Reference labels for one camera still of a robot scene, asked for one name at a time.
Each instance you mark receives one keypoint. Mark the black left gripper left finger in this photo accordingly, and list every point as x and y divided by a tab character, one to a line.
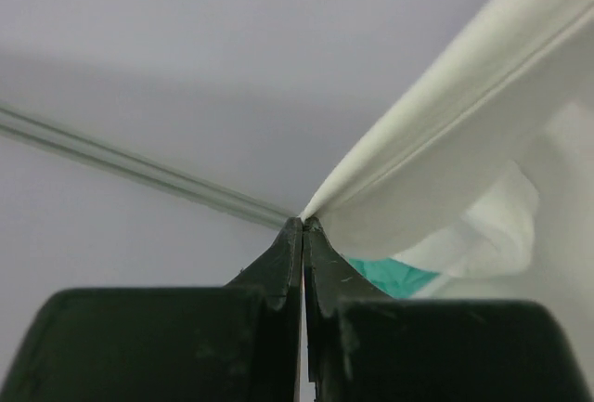
237	342

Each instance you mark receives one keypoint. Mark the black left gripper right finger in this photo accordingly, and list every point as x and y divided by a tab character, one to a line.
364	345

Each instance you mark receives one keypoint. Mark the white t-shirt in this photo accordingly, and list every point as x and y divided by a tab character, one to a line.
435	183

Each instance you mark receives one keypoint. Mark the left aluminium corner post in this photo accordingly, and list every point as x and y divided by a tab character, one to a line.
49	136

